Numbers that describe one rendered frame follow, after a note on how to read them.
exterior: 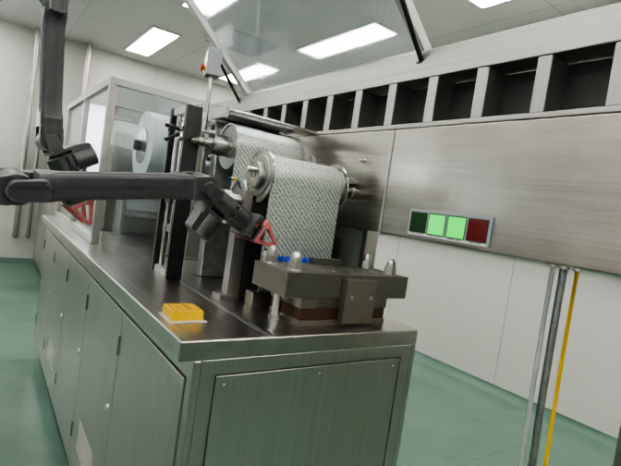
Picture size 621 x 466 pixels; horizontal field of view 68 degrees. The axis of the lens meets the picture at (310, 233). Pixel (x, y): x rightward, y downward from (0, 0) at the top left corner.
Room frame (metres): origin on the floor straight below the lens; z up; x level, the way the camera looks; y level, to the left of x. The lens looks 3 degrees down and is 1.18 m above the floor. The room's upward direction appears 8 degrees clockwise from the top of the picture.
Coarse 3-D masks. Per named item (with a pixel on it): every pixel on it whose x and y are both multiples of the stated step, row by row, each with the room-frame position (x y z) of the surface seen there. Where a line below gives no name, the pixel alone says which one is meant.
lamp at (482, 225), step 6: (474, 222) 1.08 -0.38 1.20; (480, 222) 1.07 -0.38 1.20; (486, 222) 1.06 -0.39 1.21; (474, 228) 1.08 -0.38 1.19; (480, 228) 1.07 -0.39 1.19; (486, 228) 1.06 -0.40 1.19; (468, 234) 1.09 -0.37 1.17; (474, 234) 1.08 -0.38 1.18; (480, 234) 1.07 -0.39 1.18; (474, 240) 1.08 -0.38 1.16; (480, 240) 1.06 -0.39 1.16
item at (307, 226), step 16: (272, 208) 1.23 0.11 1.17; (288, 208) 1.26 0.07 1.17; (304, 208) 1.29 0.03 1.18; (320, 208) 1.33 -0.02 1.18; (336, 208) 1.36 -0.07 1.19; (272, 224) 1.24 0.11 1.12; (288, 224) 1.27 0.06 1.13; (304, 224) 1.30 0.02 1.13; (320, 224) 1.33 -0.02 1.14; (288, 240) 1.27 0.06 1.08; (304, 240) 1.30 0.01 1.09; (320, 240) 1.34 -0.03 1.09; (288, 256) 1.28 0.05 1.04; (304, 256) 1.31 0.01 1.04; (320, 256) 1.34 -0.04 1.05
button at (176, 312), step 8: (168, 304) 1.01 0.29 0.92; (176, 304) 1.02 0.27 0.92; (184, 304) 1.03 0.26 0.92; (192, 304) 1.04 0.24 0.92; (168, 312) 0.99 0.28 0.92; (176, 312) 0.97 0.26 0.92; (184, 312) 0.98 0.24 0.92; (192, 312) 0.99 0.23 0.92; (200, 312) 1.00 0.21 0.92; (176, 320) 0.97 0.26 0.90; (184, 320) 0.98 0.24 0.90; (192, 320) 0.99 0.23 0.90; (200, 320) 1.00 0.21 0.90
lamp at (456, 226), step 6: (450, 216) 1.14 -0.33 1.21; (450, 222) 1.14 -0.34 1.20; (456, 222) 1.12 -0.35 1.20; (462, 222) 1.11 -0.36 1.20; (450, 228) 1.14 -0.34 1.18; (456, 228) 1.12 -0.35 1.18; (462, 228) 1.11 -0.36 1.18; (450, 234) 1.13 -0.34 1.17; (456, 234) 1.12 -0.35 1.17; (462, 234) 1.11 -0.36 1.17
